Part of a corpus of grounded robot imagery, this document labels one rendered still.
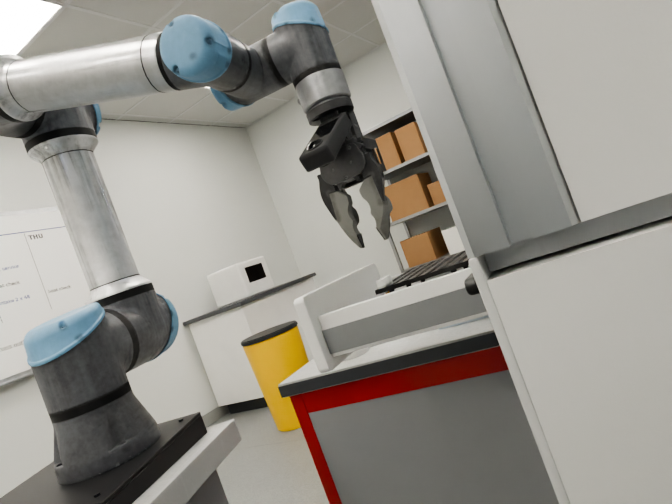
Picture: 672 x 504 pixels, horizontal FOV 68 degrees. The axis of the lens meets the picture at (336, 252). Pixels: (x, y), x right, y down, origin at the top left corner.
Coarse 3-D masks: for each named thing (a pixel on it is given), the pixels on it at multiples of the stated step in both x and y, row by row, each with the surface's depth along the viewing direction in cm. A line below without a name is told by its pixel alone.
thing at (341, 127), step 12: (336, 120) 70; (348, 120) 72; (324, 132) 69; (336, 132) 68; (312, 144) 65; (324, 144) 64; (336, 144) 66; (300, 156) 66; (312, 156) 65; (324, 156) 64; (312, 168) 66
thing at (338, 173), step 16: (320, 112) 71; (336, 112) 73; (352, 112) 78; (352, 128) 76; (352, 144) 71; (368, 144) 74; (336, 160) 72; (352, 160) 71; (336, 176) 72; (352, 176) 71
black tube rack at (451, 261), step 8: (448, 256) 82; (456, 256) 77; (464, 256) 72; (424, 264) 85; (432, 264) 78; (440, 264) 73; (448, 264) 70; (456, 264) 65; (464, 264) 65; (416, 272) 75; (424, 272) 70; (432, 272) 67; (440, 272) 66; (400, 280) 72; (408, 280) 68; (416, 280) 68; (424, 280) 84; (392, 288) 69
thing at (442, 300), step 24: (408, 288) 64; (432, 288) 63; (456, 288) 62; (336, 312) 69; (360, 312) 68; (384, 312) 66; (408, 312) 64; (432, 312) 63; (456, 312) 62; (480, 312) 61; (336, 336) 69; (360, 336) 68; (384, 336) 66; (408, 336) 65
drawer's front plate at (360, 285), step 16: (352, 272) 88; (368, 272) 91; (320, 288) 74; (336, 288) 78; (352, 288) 83; (368, 288) 89; (304, 304) 69; (320, 304) 72; (336, 304) 77; (352, 304) 81; (304, 320) 69; (320, 336) 70; (320, 352) 69; (352, 352) 76; (320, 368) 69
